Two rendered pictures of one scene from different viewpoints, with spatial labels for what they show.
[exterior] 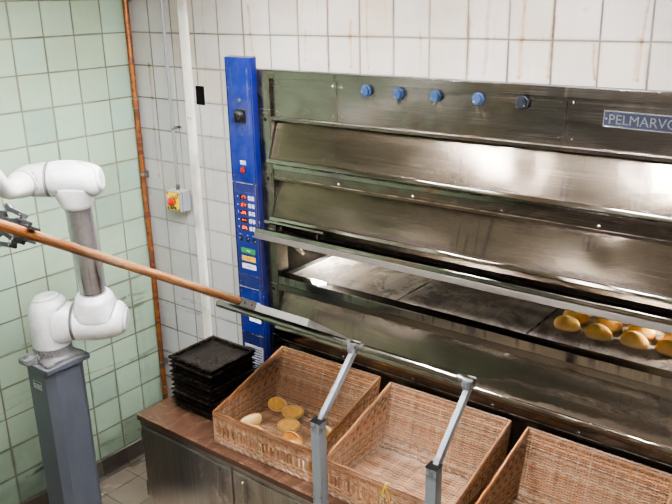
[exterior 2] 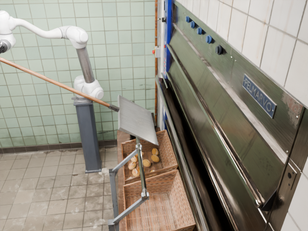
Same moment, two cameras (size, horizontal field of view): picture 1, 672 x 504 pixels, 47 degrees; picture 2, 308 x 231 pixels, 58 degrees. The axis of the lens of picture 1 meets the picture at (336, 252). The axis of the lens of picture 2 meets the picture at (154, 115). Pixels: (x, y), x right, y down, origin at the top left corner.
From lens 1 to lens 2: 2.00 m
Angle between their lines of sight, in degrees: 42
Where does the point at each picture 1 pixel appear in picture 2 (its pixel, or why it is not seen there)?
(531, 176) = (216, 101)
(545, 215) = not seen: hidden behind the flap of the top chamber
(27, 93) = not seen: outside the picture
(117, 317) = (93, 93)
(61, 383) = (80, 109)
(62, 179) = (69, 34)
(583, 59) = (239, 28)
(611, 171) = (241, 121)
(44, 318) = (75, 85)
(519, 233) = (211, 132)
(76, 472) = (85, 140)
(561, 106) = (231, 60)
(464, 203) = not seen: hidden behind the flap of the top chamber
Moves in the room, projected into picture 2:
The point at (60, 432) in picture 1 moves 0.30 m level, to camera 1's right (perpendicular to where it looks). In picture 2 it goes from (80, 125) to (95, 136)
